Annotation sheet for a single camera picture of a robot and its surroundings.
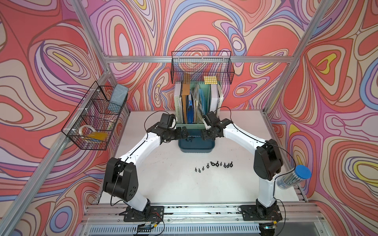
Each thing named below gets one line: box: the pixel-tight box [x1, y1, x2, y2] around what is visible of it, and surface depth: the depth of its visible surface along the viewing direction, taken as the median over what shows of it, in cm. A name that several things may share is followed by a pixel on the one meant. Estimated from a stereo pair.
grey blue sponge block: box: [110, 83, 129, 107], surface depth 83 cm
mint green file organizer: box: [173, 82, 224, 130], surface depth 97 cm
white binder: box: [209, 84, 219, 114], surface depth 96 cm
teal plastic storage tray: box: [178, 128, 216, 153], surface depth 102 cm
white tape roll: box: [78, 124, 97, 137], surface depth 71 cm
